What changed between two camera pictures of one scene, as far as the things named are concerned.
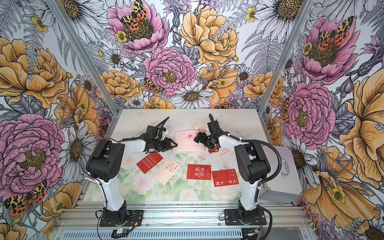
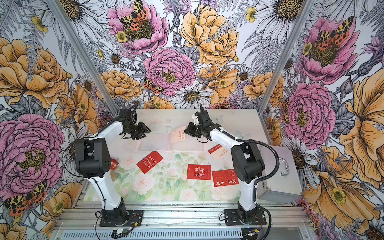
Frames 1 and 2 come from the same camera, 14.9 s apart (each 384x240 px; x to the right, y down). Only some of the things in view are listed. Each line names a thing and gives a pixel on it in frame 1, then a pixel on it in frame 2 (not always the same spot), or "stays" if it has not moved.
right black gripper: x=198 y=137 → x=189 y=130
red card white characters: x=199 y=172 stays
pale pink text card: x=167 y=172 → x=178 y=134
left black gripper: x=167 y=145 → x=142 y=127
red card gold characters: x=225 y=177 stays
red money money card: x=149 y=161 stays
